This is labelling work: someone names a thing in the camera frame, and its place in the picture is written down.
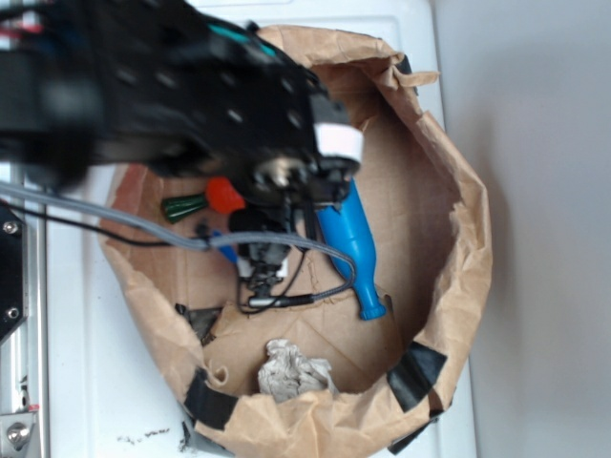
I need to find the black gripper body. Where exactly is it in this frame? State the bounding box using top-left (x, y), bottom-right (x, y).
top-left (227, 99), bottom-right (365, 297)

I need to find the thin black cable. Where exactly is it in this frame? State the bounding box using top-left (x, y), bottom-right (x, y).
top-left (0, 198), bottom-right (311, 316)

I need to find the white plastic tray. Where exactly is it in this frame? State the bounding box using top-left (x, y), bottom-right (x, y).
top-left (41, 1), bottom-right (477, 457)

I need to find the grey braided cable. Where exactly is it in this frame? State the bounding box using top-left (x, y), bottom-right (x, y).
top-left (0, 179), bottom-right (357, 309)

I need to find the orange toy carrot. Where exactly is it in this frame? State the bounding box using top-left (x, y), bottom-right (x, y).
top-left (160, 177), bottom-right (246, 224)

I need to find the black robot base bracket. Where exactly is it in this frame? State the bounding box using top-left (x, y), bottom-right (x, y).
top-left (0, 200), bottom-right (28, 344)

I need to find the crumpled grey cloth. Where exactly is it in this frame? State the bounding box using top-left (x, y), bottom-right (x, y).
top-left (257, 339), bottom-right (339, 403)

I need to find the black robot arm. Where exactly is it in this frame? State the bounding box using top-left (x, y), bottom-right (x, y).
top-left (1, 1), bottom-right (363, 299)

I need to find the brown paper bag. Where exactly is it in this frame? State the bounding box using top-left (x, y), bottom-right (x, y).
top-left (101, 25), bottom-right (493, 457)

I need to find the blue toy bottle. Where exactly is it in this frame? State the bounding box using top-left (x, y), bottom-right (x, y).
top-left (316, 180), bottom-right (386, 321)

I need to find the metal frame rail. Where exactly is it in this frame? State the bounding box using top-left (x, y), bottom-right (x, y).
top-left (1, 193), bottom-right (51, 457)

